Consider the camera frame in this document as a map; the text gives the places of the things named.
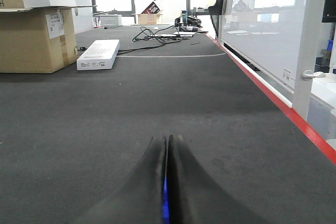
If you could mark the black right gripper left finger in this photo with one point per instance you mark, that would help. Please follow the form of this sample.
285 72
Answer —
139 198

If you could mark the flat white carton box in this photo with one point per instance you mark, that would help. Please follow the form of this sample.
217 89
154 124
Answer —
99 56

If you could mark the large brown cardboard box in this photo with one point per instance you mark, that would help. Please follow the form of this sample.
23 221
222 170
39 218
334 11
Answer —
37 40

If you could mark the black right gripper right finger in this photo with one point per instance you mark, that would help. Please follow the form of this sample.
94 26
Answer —
194 197

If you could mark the open cardboard box far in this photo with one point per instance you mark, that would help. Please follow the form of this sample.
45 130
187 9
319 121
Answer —
151 15

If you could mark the white whiteboard with frame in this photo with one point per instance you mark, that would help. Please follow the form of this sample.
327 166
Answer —
279 37

